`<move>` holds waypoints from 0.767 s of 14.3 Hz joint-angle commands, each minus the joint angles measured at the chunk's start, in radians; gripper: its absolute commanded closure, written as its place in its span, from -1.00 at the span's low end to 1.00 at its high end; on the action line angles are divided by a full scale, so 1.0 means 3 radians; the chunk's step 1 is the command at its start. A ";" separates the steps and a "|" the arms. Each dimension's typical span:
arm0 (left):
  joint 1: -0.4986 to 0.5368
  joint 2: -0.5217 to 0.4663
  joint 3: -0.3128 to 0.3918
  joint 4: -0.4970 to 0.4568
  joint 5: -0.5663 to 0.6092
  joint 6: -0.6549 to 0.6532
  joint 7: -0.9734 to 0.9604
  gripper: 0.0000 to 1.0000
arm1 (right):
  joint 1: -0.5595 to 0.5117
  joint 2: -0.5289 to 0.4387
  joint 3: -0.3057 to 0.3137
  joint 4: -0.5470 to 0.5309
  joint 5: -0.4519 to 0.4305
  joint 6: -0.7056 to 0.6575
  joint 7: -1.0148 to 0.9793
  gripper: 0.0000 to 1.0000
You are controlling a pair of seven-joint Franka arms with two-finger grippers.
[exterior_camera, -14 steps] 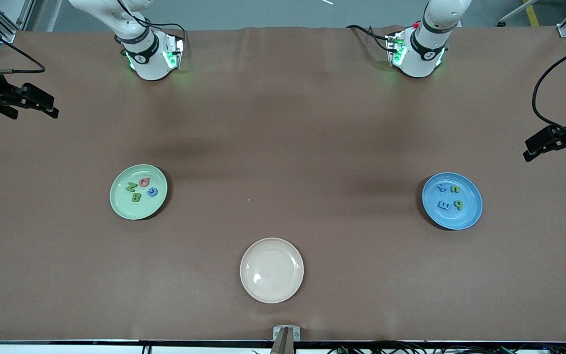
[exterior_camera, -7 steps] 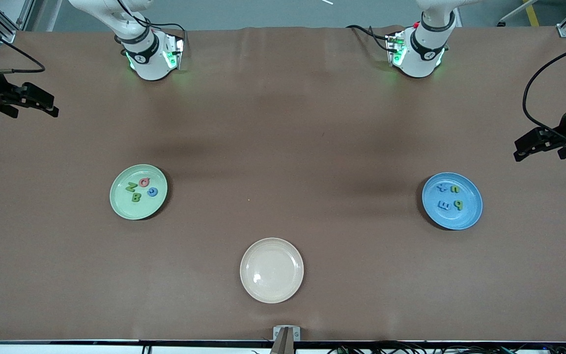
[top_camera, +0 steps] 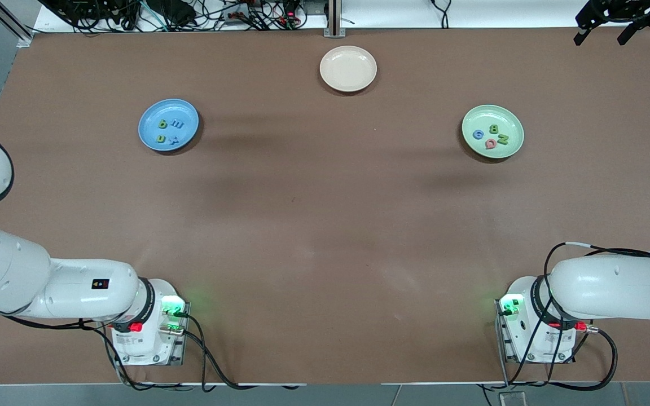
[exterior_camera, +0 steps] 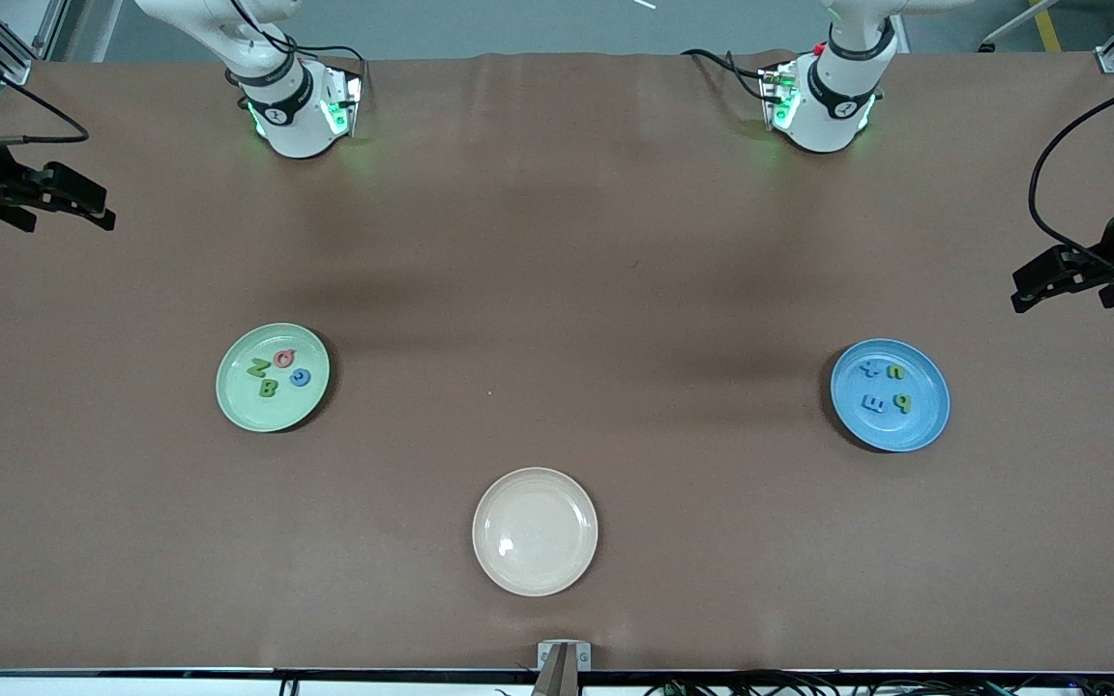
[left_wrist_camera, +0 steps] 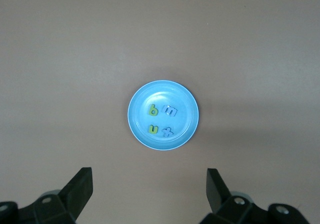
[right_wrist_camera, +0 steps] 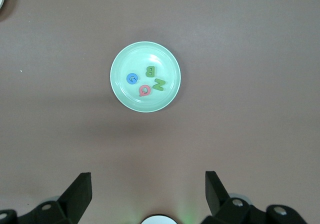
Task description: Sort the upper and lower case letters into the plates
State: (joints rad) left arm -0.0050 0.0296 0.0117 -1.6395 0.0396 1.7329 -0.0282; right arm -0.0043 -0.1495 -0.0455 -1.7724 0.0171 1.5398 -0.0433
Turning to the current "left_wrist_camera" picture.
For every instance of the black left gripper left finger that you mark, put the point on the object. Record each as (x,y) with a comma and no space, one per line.
(65,201)

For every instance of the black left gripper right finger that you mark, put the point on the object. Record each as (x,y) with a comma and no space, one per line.
(230,204)

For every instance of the blue plus sign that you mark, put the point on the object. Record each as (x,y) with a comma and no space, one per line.
(167,132)

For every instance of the green lowercase letter n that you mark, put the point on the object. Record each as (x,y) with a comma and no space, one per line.
(153,129)

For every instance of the blue lowercase letter m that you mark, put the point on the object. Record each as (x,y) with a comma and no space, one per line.
(170,110)

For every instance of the green lowercase letter b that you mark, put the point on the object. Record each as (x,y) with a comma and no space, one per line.
(153,111)

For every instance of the blue plate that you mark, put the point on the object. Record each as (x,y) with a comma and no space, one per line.
(163,134)

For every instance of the brown table cover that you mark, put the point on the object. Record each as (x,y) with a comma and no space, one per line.
(75,59)

